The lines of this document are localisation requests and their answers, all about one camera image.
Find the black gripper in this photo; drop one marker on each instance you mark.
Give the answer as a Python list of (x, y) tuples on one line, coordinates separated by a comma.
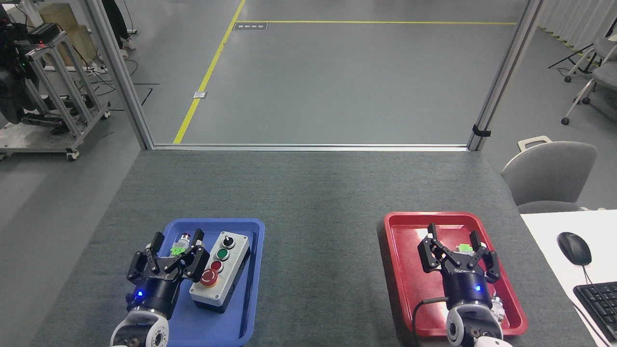
[(465, 286), (154, 291)]

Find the grey push button control box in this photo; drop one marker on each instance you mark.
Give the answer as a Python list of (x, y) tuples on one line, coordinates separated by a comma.
[(234, 262)]

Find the cardboard box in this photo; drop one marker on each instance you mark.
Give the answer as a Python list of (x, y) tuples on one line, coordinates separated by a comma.
[(72, 33)]

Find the red plastic tray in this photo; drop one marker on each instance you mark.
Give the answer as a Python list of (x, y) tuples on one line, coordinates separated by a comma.
[(409, 270)]

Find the blue plastic tray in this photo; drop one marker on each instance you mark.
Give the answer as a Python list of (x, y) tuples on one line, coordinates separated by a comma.
[(212, 327)]

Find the white desk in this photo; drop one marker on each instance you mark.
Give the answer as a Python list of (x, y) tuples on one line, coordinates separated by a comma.
[(544, 231)]

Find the black computer mouse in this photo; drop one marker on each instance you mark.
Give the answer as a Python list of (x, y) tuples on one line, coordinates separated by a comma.
[(573, 248)]

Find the black keyboard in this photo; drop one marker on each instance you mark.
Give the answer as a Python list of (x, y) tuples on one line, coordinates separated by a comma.
[(600, 303)]

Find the silver floor socket plate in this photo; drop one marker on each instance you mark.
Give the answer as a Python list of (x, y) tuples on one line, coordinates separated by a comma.
[(200, 95)]

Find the black machine on cart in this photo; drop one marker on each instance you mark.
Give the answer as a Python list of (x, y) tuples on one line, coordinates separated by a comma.
[(12, 91)]

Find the grey office chair on wheels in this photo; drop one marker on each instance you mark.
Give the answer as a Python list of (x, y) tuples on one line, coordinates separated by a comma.
[(605, 48), (605, 77)]

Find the person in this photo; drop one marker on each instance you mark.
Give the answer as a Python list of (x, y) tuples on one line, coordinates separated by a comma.
[(115, 24)]

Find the dark floor label sign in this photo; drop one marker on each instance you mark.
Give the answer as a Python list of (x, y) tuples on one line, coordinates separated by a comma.
[(250, 26)]

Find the white curtain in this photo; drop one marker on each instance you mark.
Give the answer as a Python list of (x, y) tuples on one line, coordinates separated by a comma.
[(578, 19)]

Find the red-capped switch with green label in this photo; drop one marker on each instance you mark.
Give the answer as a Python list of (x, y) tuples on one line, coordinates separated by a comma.
[(182, 239)]

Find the green-labelled push button switch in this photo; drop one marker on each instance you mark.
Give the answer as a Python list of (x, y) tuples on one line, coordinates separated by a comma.
[(464, 247)]

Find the silver push button switch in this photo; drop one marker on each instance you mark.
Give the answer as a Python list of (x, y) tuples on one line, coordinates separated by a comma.
[(498, 308)]

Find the silver aluminium cross rail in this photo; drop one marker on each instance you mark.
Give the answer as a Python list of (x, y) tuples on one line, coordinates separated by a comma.
[(308, 147)]

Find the silver aluminium post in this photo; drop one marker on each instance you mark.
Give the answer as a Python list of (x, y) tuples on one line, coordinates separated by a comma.
[(506, 72), (120, 77)]

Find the aluminium frame cart on wheels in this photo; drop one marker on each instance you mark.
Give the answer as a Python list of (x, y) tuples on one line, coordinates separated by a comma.
[(67, 103)]

